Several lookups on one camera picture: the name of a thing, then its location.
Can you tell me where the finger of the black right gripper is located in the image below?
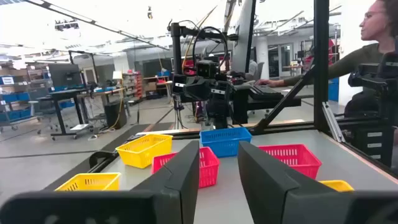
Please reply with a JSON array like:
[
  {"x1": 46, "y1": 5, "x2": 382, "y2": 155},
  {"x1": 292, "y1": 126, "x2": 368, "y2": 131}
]
[
  {"x1": 198, "y1": 83, "x2": 215, "y2": 103},
  {"x1": 183, "y1": 81, "x2": 200, "y2": 102}
]

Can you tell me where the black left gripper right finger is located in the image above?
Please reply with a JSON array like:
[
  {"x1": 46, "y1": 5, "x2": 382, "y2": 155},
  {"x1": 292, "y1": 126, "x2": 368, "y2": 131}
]
[{"x1": 238, "y1": 141, "x2": 398, "y2": 224}]

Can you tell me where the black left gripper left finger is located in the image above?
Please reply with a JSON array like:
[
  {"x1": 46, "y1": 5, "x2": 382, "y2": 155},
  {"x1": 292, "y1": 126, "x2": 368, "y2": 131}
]
[{"x1": 0, "y1": 140, "x2": 200, "y2": 224}]

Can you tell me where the red plastic basket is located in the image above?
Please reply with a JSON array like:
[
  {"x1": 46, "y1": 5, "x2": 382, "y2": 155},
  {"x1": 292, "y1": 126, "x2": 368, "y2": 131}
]
[
  {"x1": 151, "y1": 146, "x2": 221, "y2": 189},
  {"x1": 257, "y1": 143, "x2": 323, "y2": 180}
]

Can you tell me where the blue plastic basket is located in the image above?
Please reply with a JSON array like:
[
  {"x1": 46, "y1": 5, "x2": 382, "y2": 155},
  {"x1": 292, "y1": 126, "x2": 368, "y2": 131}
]
[{"x1": 199, "y1": 126, "x2": 253, "y2": 158}]

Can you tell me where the yellow plastic basket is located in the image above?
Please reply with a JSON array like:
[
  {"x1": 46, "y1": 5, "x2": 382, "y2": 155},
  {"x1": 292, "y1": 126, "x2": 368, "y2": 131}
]
[
  {"x1": 115, "y1": 134, "x2": 174, "y2": 169},
  {"x1": 55, "y1": 172, "x2": 121, "y2": 192},
  {"x1": 319, "y1": 179, "x2": 354, "y2": 192}
]

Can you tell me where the shelf with blue bins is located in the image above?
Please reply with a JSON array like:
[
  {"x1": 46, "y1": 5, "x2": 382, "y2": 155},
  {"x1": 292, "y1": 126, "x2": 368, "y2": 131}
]
[{"x1": 0, "y1": 68, "x2": 34, "y2": 127}]

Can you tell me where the black operator desk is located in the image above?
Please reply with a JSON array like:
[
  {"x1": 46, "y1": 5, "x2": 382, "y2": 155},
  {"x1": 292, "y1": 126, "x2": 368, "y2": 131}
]
[{"x1": 232, "y1": 83, "x2": 302, "y2": 126}]

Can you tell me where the black keyboard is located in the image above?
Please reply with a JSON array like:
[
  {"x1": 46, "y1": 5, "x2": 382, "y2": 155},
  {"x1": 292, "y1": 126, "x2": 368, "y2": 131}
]
[{"x1": 248, "y1": 85, "x2": 284, "y2": 101}]

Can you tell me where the large grey-backed monitor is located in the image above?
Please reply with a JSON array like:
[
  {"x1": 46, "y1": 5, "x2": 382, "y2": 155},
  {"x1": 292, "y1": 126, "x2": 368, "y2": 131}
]
[{"x1": 231, "y1": 0, "x2": 257, "y2": 74}]

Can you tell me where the black trash bin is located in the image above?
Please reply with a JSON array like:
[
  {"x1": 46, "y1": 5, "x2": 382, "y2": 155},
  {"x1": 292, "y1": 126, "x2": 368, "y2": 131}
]
[{"x1": 104, "y1": 101, "x2": 128, "y2": 130}]

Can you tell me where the black drawer cabinet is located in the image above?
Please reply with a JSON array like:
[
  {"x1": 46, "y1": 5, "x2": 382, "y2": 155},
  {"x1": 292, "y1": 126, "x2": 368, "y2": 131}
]
[{"x1": 353, "y1": 125, "x2": 393, "y2": 166}]

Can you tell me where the black standing desk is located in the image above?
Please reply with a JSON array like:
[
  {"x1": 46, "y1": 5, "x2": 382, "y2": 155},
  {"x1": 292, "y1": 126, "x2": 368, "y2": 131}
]
[{"x1": 49, "y1": 88, "x2": 91, "y2": 141}]

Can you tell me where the black computer monitor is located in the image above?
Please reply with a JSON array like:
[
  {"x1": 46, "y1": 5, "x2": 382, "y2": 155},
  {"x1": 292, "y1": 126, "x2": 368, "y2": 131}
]
[{"x1": 48, "y1": 63, "x2": 83, "y2": 91}]

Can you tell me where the person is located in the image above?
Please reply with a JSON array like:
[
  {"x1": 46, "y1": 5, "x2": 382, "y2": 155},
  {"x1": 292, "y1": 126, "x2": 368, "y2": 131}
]
[{"x1": 254, "y1": 0, "x2": 398, "y2": 88}]

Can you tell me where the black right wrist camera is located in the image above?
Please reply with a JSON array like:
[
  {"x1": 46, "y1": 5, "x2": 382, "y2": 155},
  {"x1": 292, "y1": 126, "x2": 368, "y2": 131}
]
[{"x1": 196, "y1": 59, "x2": 220, "y2": 79}]

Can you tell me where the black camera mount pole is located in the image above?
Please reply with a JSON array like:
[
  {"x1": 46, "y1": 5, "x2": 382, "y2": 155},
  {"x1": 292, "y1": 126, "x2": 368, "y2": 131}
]
[{"x1": 167, "y1": 21, "x2": 239, "y2": 76}]

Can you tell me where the black looped cable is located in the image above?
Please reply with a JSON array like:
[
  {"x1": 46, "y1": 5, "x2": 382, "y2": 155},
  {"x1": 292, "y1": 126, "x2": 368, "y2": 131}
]
[{"x1": 192, "y1": 26, "x2": 229, "y2": 71}]

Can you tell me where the black diagonal frame brace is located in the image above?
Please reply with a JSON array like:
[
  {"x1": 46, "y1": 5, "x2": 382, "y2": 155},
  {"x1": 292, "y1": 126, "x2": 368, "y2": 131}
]
[{"x1": 254, "y1": 67, "x2": 315, "y2": 134}]

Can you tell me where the black frame base rail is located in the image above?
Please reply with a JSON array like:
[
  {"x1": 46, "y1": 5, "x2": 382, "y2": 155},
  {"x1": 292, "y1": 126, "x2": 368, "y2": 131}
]
[{"x1": 136, "y1": 121, "x2": 315, "y2": 140}]

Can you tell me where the yellow cable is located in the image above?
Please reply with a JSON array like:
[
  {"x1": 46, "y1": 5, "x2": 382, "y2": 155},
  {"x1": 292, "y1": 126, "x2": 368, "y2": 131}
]
[{"x1": 107, "y1": 88, "x2": 124, "y2": 131}]

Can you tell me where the silver metal bracket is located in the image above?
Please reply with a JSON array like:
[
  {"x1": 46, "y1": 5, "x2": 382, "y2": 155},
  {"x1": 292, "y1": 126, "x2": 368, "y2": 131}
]
[{"x1": 322, "y1": 101, "x2": 346, "y2": 144}]

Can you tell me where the black upright frame post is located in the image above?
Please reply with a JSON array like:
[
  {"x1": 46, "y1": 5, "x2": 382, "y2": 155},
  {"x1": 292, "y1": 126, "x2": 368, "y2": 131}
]
[{"x1": 313, "y1": 0, "x2": 330, "y2": 131}]

